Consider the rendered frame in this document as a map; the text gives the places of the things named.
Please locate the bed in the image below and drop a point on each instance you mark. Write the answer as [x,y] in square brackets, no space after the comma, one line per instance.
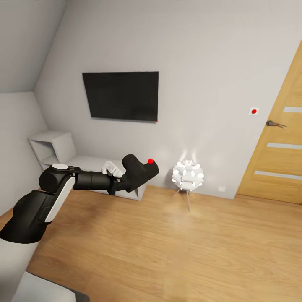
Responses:
[34,288]

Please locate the electric switch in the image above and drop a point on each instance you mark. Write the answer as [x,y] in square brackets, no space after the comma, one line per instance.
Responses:
[253,111]

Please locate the wall mounted tv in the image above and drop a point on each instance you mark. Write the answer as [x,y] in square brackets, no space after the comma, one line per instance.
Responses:
[123,95]

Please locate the digital camera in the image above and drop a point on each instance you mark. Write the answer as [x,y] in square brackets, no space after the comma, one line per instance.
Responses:
[138,173]

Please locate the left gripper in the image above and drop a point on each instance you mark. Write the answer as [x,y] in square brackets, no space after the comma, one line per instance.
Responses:
[100,181]

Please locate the bookcase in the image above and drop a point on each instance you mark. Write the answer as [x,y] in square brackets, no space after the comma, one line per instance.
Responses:
[57,147]

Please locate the door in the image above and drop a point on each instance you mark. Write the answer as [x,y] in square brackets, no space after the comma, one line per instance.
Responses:
[275,168]

